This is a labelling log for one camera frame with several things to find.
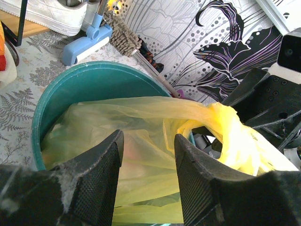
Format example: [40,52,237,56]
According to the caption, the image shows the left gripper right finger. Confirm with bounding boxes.
[174,134,301,226]

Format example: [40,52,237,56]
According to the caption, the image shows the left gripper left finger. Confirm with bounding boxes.
[0,130,124,226]

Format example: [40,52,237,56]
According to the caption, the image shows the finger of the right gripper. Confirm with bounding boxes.
[222,68,270,107]

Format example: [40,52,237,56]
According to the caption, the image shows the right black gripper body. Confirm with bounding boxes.
[244,75,301,150]

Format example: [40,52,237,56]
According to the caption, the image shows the yellow plastic trash bag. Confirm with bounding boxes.
[41,97,296,226]

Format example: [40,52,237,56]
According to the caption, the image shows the teal plastic trash bin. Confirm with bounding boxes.
[31,61,170,171]

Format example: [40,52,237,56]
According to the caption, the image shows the rainbow striped bag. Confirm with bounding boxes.
[0,22,6,71]

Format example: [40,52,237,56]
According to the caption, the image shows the grey chenille duster mop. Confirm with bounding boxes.
[102,11,142,57]

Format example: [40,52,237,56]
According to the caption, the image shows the black metal shelf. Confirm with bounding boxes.
[0,0,28,47]

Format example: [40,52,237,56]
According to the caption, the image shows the white sneaker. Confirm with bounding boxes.
[0,0,88,37]

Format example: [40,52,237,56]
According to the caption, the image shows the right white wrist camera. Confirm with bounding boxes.
[268,28,301,84]

